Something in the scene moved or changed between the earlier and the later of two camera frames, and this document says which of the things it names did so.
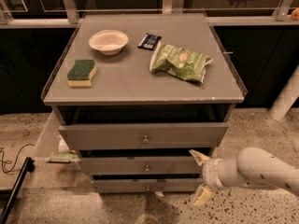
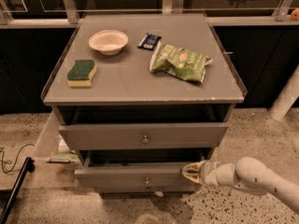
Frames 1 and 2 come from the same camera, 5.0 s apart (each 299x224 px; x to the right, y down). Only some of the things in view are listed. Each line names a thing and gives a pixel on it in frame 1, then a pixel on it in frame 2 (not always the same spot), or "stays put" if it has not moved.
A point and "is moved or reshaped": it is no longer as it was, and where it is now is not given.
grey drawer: [138, 165] is moved or reshaped
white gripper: [210, 172] → [206, 171]
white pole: [286, 98] stays put
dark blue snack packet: [149, 41] stays put
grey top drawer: [140, 136] stays put
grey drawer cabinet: [143, 96] stays put
